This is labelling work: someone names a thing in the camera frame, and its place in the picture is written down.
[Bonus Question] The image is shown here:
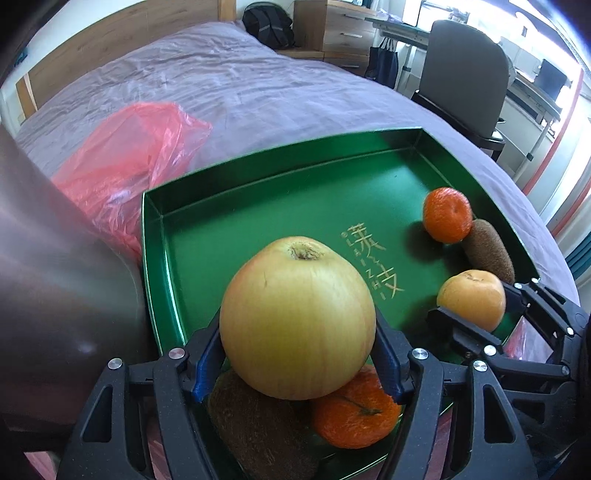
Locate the yellow round fruit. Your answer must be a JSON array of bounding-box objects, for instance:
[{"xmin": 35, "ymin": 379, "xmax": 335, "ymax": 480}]
[{"xmin": 436, "ymin": 270, "xmax": 507, "ymax": 333}]

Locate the bed with purple sheet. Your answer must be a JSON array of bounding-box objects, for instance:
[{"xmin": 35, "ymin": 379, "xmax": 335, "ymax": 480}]
[{"xmin": 14, "ymin": 19, "xmax": 581, "ymax": 480}]

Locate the orange tangerine with leaf stem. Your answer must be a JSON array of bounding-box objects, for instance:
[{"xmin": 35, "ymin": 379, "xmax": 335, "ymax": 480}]
[{"xmin": 311, "ymin": 364, "xmax": 402, "ymax": 450}]

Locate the wooden headboard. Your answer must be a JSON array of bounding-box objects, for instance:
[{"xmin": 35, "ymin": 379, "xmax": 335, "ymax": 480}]
[{"xmin": 16, "ymin": 0, "xmax": 236, "ymax": 125}]

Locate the black backpack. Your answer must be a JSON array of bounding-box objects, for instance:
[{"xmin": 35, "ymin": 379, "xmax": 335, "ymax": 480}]
[{"xmin": 242, "ymin": 2, "xmax": 296, "ymax": 48}]

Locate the grey office chair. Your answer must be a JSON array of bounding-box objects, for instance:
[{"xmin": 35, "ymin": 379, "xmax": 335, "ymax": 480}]
[{"xmin": 411, "ymin": 20, "xmax": 511, "ymax": 162}]

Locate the brown kiwi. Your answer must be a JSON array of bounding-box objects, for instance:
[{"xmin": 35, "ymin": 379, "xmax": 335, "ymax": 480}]
[
  {"xmin": 463, "ymin": 218, "xmax": 515, "ymax": 284},
  {"xmin": 206, "ymin": 369, "xmax": 319, "ymax": 480}
]

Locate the brown and black kettle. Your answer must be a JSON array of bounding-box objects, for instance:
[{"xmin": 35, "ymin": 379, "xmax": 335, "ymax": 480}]
[{"xmin": 0, "ymin": 124, "xmax": 148, "ymax": 432}]

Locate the pink plastic sheet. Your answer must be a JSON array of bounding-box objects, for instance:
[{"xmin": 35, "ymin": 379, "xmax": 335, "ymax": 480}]
[{"xmin": 25, "ymin": 102, "xmax": 555, "ymax": 480}]

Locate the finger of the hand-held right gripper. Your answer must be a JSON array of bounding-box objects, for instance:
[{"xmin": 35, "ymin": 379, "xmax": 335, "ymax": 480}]
[
  {"xmin": 501, "ymin": 278, "xmax": 591, "ymax": 354},
  {"xmin": 427, "ymin": 307, "xmax": 578, "ymax": 393}
]

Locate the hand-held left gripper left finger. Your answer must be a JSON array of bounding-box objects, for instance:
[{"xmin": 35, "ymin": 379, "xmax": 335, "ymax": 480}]
[{"xmin": 55, "ymin": 318, "xmax": 227, "ymax": 480}]

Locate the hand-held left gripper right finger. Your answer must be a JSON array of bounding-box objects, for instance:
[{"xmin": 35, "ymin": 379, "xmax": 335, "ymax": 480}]
[{"xmin": 369, "ymin": 307, "xmax": 541, "ymax": 480}]

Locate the large yellow apple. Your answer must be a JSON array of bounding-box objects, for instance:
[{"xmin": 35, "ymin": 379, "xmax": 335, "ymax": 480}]
[{"xmin": 219, "ymin": 236, "xmax": 377, "ymax": 401}]

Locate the dark blue bag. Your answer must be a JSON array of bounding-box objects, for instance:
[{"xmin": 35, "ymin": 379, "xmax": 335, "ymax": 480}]
[{"xmin": 368, "ymin": 37, "xmax": 399, "ymax": 89}]

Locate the green tray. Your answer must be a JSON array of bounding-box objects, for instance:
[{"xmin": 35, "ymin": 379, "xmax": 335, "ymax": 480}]
[{"xmin": 141, "ymin": 127, "xmax": 541, "ymax": 480}]

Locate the wooden dresser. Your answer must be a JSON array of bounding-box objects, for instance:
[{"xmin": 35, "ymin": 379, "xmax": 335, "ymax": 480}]
[{"xmin": 293, "ymin": 0, "xmax": 384, "ymax": 70}]

